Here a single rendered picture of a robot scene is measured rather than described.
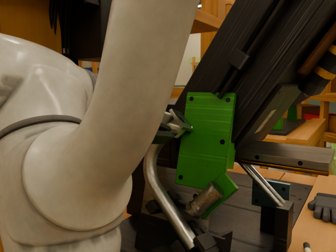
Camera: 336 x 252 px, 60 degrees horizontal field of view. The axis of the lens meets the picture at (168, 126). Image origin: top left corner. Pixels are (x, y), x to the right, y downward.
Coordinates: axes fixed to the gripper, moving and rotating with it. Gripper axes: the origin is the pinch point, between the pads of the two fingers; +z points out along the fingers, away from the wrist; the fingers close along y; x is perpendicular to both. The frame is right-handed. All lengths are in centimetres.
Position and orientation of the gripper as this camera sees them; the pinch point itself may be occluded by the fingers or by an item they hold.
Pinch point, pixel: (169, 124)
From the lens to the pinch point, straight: 63.0
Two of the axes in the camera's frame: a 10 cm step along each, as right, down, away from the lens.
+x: -6.9, 6.4, 3.4
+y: -4.9, -7.5, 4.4
